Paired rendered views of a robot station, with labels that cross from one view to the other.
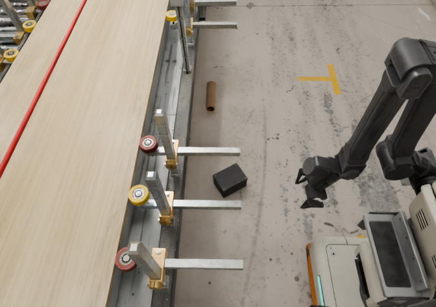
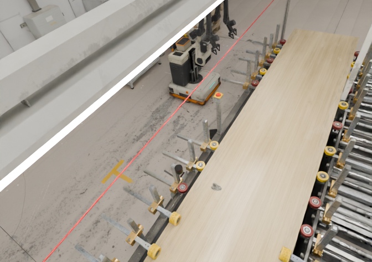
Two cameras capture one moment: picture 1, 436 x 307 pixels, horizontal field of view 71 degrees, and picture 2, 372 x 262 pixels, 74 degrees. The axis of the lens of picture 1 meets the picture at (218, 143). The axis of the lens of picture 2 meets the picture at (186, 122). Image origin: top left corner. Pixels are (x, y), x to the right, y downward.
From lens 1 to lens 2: 3.24 m
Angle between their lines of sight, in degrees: 75
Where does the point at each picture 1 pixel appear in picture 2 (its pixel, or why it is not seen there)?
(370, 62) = (81, 171)
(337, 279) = (205, 84)
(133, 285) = not seen: hidden behind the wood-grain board
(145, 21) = (233, 144)
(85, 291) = (282, 57)
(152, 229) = not seen: hidden behind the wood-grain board
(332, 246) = (199, 90)
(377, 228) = (207, 41)
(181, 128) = (237, 106)
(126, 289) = not seen: hidden behind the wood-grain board
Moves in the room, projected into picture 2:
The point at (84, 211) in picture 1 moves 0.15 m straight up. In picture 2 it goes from (282, 71) to (284, 59)
